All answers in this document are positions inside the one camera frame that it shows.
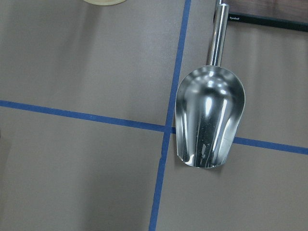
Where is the shiny steel scoop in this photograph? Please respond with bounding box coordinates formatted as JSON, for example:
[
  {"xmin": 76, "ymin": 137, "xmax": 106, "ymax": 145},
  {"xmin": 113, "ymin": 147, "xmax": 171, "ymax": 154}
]
[{"xmin": 175, "ymin": 0, "xmax": 245, "ymax": 168}]

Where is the cream round dish edge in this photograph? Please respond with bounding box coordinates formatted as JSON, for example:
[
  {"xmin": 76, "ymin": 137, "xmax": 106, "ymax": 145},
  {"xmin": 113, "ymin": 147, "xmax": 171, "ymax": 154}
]
[{"xmin": 84, "ymin": 0, "xmax": 126, "ymax": 6}]

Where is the dark framed board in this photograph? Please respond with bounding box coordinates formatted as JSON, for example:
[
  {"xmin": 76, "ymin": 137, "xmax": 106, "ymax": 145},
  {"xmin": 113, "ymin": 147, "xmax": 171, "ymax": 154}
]
[{"xmin": 222, "ymin": 0, "xmax": 308, "ymax": 32}]

